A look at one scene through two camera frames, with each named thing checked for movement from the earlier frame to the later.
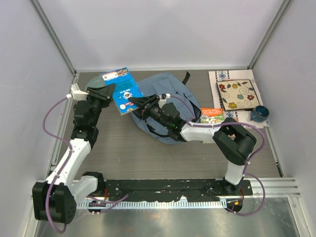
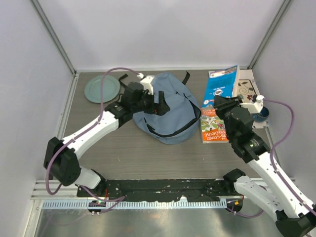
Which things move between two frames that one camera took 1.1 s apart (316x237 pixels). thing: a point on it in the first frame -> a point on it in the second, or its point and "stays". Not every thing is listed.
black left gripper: [105, 93] -> [160, 108]
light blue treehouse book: [125, 88] -> [223, 82]
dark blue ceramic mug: [259, 113] stays
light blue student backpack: [156, 84] stays
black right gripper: [143, 101] -> [222, 103]
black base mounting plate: [168, 189] stays
